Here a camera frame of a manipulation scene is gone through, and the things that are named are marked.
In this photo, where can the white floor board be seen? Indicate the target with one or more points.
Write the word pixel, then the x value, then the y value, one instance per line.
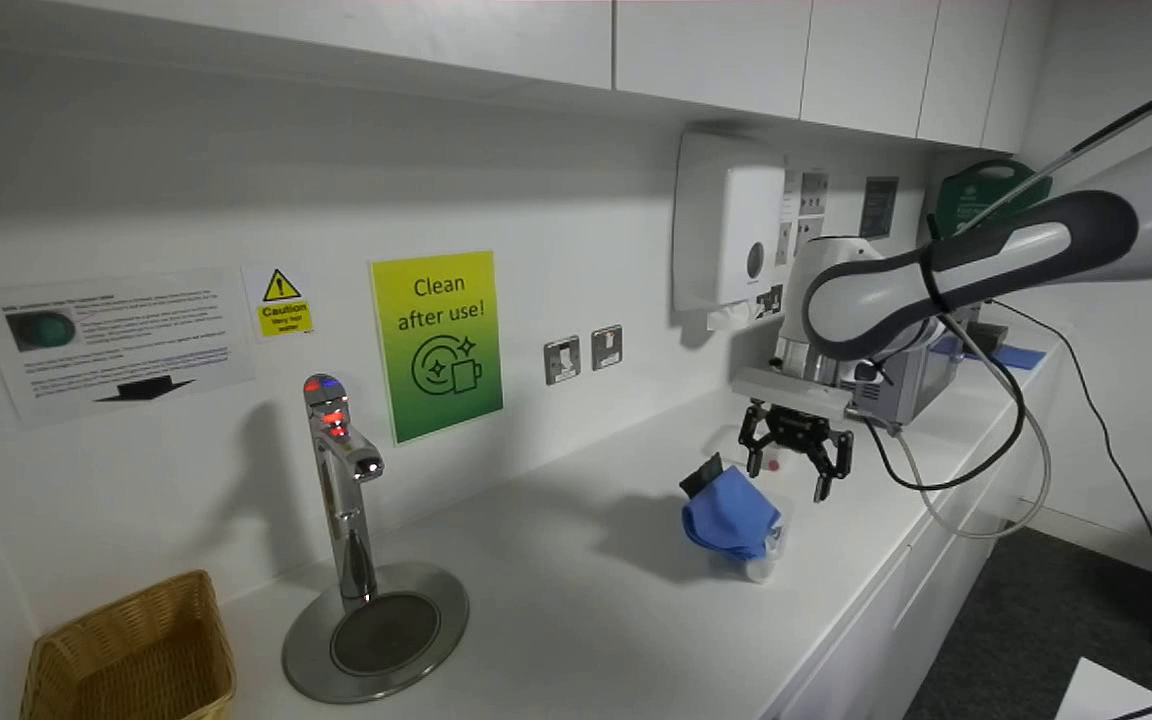
pixel 1118 694

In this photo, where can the chrome tap with red light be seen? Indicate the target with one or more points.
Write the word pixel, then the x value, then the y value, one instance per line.
pixel 343 466

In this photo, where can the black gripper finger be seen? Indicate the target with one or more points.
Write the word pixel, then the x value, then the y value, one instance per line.
pixel 754 449
pixel 834 470

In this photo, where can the white base cabinet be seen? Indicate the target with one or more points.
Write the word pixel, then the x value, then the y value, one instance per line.
pixel 898 627

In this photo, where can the blue flat pad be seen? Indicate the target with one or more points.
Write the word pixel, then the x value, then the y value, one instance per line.
pixel 1010 357

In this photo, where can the black pouch in lunch box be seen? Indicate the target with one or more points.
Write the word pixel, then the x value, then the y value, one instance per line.
pixel 703 478

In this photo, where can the white instruction sheet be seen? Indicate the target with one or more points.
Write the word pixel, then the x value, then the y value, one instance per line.
pixel 109 343

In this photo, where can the white wall cabinet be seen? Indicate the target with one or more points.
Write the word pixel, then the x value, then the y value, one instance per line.
pixel 470 35

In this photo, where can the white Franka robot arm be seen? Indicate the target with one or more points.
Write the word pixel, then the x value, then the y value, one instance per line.
pixel 1136 201

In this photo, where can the yellow warning sign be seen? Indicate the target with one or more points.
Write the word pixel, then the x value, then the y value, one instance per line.
pixel 286 307

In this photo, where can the green clean after use poster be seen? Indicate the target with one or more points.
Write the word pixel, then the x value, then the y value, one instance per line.
pixel 440 345

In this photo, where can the blue cloth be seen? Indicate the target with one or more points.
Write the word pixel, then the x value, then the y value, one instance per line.
pixel 736 514

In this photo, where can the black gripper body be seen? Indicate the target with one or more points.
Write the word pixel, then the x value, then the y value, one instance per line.
pixel 799 426

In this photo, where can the stainless steel appliance box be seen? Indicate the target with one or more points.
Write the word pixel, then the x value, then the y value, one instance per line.
pixel 931 390

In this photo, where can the black wall socket plate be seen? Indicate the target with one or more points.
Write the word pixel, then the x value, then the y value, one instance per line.
pixel 879 204

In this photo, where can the white paper towel dispenser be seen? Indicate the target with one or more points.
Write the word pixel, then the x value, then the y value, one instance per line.
pixel 728 226

